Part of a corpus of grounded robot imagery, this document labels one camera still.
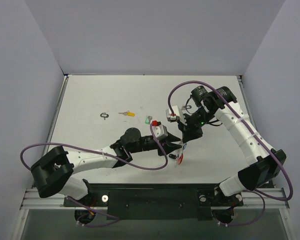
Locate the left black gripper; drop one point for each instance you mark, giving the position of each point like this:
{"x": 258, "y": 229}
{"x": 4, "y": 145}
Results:
{"x": 161, "y": 146}

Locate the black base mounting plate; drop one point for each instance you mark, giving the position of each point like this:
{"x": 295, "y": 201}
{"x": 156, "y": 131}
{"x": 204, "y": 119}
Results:
{"x": 161, "y": 201}

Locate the key with black tag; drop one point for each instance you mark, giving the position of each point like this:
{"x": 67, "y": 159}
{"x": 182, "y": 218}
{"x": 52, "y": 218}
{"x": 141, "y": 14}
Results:
{"x": 186, "y": 107}

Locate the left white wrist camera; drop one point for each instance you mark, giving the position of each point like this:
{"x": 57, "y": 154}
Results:
{"x": 158, "y": 130}

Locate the key with green tag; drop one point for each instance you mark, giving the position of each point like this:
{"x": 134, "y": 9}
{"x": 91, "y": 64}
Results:
{"x": 148, "y": 119}

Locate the key with yellow tag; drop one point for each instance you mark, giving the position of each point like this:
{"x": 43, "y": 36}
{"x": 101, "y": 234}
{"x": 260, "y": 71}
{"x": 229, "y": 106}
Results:
{"x": 127, "y": 113}

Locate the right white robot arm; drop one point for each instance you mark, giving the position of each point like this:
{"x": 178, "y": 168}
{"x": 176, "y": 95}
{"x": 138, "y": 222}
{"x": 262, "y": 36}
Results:
{"x": 264, "y": 163}

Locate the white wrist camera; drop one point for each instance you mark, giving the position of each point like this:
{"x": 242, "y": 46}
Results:
{"x": 175, "y": 115}
{"x": 158, "y": 130}

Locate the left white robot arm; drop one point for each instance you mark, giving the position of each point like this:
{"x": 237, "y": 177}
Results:
{"x": 54, "y": 172}

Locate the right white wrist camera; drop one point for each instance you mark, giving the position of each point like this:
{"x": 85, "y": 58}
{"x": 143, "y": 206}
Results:
{"x": 175, "y": 115}

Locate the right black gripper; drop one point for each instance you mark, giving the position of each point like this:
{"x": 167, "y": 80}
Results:
{"x": 186, "y": 122}

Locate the aluminium frame rail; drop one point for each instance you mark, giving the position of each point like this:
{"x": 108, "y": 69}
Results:
{"x": 54, "y": 218}

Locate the red keyring with keys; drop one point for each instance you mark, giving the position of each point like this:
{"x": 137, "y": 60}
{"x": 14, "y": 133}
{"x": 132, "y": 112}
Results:
{"x": 180, "y": 155}

